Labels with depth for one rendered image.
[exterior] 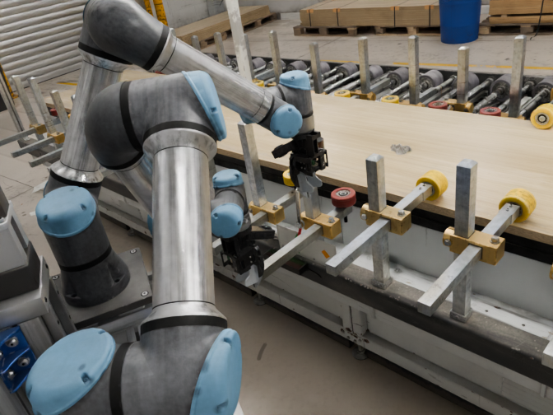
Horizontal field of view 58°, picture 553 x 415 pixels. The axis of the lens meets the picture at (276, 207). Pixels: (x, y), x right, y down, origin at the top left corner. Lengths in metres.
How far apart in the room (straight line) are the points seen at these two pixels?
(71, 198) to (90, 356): 0.51
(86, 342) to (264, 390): 1.60
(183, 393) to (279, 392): 1.60
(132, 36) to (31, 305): 0.51
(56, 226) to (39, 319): 0.26
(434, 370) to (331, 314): 0.51
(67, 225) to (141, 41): 0.39
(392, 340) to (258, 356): 0.63
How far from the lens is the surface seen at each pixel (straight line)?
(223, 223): 1.12
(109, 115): 0.82
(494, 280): 1.62
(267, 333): 2.48
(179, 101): 0.79
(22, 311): 0.88
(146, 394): 0.65
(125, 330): 1.22
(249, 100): 1.10
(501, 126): 2.09
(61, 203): 1.12
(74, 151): 1.20
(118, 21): 1.03
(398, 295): 1.53
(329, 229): 1.54
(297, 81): 1.27
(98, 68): 1.15
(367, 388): 2.20
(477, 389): 2.01
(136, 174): 0.95
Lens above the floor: 1.70
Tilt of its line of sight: 30 degrees down
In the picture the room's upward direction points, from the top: 10 degrees counter-clockwise
